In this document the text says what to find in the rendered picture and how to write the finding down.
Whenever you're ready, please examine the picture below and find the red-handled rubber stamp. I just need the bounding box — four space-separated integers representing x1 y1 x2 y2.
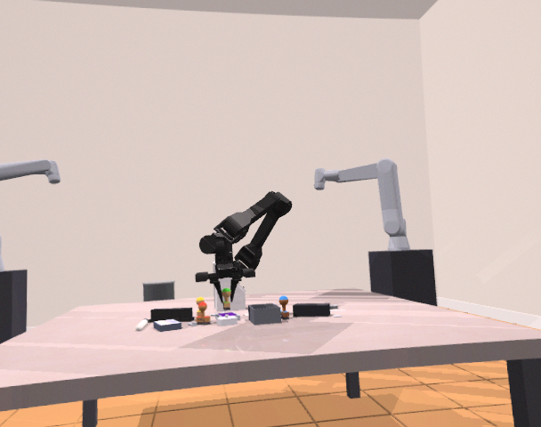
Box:
195 302 211 325

